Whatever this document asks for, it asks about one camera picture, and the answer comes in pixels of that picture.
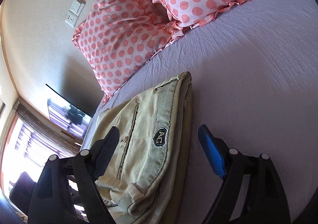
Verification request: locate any black flat television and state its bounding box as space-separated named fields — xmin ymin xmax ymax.
xmin=46 ymin=84 xmax=92 ymax=140

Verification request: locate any white wall socket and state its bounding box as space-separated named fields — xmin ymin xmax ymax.
xmin=65 ymin=11 xmax=78 ymax=27

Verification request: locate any white wall switch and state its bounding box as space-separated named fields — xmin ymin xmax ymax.
xmin=70 ymin=0 xmax=86 ymax=16

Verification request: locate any lavender bed sheet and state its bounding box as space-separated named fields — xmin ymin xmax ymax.
xmin=97 ymin=0 xmax=317 ymax=223

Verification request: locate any brown window curtain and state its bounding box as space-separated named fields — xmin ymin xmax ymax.
xmin=14 ymin=101 xmax=79 ymax=157

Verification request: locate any upper pink polka-dot pillow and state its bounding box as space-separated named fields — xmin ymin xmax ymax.
xmin=72 ymin=0 xmax=184 ymax=103

